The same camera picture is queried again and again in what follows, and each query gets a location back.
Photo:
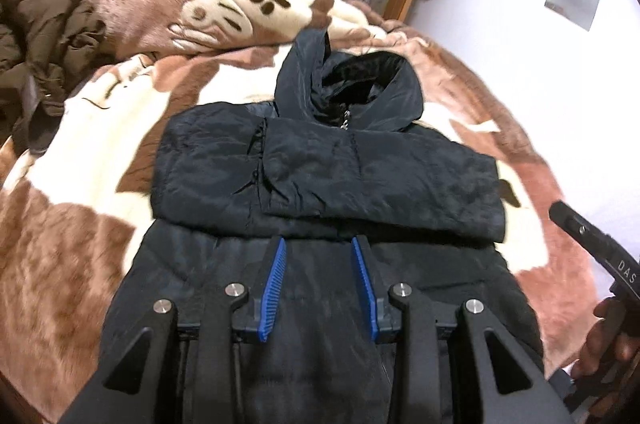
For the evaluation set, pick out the brown puffer jacket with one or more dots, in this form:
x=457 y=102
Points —
x=48 y=47

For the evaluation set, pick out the black hooded puffer jacket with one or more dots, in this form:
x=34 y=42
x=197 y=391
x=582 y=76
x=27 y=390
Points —
x=337 y=153

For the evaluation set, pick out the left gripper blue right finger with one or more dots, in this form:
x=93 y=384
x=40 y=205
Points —
x=382 y=317

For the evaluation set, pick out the person's right hand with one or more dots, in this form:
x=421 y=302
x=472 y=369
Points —
x=592 y=351

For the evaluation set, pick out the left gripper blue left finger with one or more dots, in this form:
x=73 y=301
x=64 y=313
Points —
x=253 y=321

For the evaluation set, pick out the brown cream paw print blanket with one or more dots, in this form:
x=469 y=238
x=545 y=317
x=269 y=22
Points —
x=73 y=218

